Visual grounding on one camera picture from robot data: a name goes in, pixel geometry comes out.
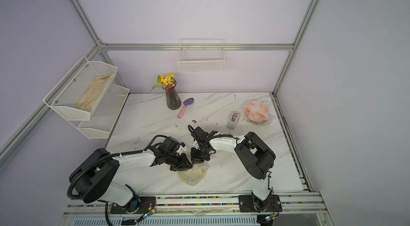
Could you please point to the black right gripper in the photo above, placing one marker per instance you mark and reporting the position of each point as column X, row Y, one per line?
column 195, row 159

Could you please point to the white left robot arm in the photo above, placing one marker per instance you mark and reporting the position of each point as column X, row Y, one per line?
column 94, row 180

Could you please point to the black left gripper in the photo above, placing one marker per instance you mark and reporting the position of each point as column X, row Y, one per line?
column 182, row 165

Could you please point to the clear bubble wrap sheet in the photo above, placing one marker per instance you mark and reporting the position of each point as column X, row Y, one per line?
column 269, row 121
column 193, row 173

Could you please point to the white mesh two-tier shelf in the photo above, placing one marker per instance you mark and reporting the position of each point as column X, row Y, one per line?
column 100, row 122

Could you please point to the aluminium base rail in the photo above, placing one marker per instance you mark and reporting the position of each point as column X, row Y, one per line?
column 304, row 209

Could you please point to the yellow artificial flowers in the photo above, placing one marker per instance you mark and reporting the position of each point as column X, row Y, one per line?
column 165, row 82

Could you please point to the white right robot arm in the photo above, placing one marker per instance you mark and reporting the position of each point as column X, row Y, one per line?
column 254, row 154

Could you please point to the orange dinner plate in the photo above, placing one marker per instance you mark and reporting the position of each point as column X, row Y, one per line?
column 256, row 111

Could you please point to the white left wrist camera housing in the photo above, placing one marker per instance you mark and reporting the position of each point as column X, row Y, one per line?
column 181, row 148

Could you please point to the white tape dispenser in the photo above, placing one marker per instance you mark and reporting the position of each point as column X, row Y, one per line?
column 233, row 120

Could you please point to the cream floral dinner plate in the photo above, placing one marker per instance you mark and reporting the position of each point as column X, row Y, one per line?
column 193, row 174

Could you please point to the white wire wall basket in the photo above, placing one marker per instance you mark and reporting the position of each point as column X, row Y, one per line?
column 201, row 55

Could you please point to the beige cloth in shelf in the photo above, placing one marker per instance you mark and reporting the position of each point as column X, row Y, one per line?
column 92, row 94

